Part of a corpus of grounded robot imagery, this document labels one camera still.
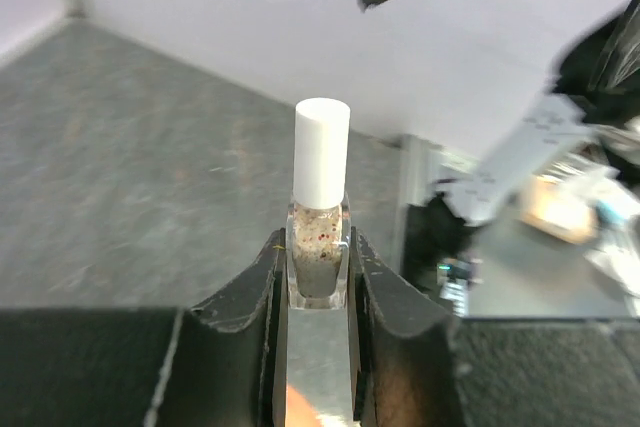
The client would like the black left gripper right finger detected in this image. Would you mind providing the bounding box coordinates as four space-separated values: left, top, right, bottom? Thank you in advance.
347 231 639 426

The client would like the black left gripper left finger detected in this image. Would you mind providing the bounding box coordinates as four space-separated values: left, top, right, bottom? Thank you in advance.
1 230 287 426

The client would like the nail polish bottle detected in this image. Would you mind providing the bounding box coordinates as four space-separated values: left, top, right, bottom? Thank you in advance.
285 198 351 310

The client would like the white nail polish cap brush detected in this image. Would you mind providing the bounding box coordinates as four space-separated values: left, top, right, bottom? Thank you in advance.
293 98 351 210

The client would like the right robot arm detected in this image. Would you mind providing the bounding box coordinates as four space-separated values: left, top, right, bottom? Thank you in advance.
359 0 639 317

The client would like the mannequin hand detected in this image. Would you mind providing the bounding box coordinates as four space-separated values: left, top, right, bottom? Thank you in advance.
285 384 348 427

